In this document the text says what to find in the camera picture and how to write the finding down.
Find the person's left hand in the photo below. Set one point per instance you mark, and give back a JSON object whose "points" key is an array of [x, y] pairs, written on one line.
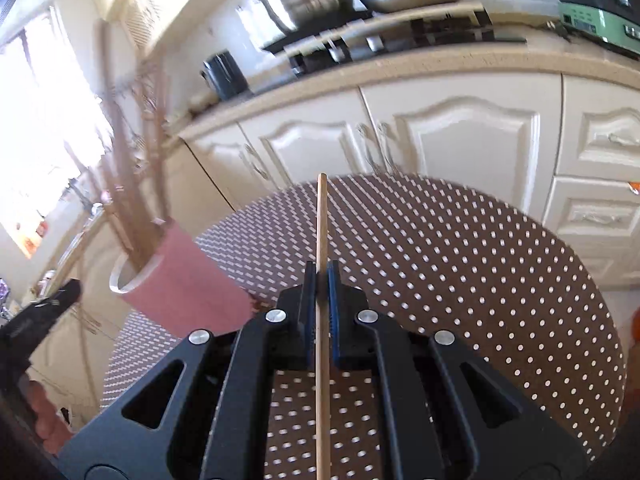
{"points": [[47, 420]]}

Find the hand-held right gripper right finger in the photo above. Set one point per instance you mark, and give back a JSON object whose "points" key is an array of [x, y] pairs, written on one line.
{"points": [[334, 310]]}

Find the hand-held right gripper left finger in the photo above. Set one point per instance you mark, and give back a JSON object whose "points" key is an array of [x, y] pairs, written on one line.
{"points": [[312, 310]]}

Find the dark electric kettle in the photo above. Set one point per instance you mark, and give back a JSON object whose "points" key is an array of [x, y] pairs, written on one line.
{"points": [[225, 75]]}

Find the light wooden chopstick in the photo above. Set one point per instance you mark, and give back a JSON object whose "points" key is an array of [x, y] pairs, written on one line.
{"points": [[322, 220]]}

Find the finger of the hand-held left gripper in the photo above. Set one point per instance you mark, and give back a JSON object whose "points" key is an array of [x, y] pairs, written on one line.
{"points": [[65, 295]]}

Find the green countertop appliance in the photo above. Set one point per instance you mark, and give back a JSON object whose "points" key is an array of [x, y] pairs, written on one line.
{"points": [[595, 15]]}

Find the black glass gas stove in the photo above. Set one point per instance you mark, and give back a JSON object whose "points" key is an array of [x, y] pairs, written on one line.
{"points": [[450, 40]]}

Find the pink cup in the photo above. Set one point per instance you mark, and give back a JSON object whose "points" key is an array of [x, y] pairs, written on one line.
{"points": [[190, 280]]}

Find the lattice door wall cabinet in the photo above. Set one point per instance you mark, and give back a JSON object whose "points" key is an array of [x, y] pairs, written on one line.
{"points": [[150, 5]]}

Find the beige stone slab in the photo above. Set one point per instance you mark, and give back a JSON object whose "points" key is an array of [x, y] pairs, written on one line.
{"points": [[400, 22]]}

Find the orange packet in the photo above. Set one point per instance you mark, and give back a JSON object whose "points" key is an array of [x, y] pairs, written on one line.
{"points": [[36, 239]]}

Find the bunch of wooden chopsticks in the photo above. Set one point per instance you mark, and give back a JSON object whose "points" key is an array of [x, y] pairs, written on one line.
{"points": [[142, 230]]}

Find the small orange tag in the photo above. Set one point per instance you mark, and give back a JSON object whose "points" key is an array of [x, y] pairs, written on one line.
{"points": [[634, 188]]}

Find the round polka-dot table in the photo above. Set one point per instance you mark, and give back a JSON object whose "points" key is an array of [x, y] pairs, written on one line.
{"points": [[450, 285]]}

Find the black induction cooker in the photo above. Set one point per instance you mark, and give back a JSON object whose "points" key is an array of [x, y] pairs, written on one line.
{"points": [[310, 35]]}

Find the kitchen window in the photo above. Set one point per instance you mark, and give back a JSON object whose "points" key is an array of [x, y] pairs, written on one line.
{"points": [[45, 135]]}

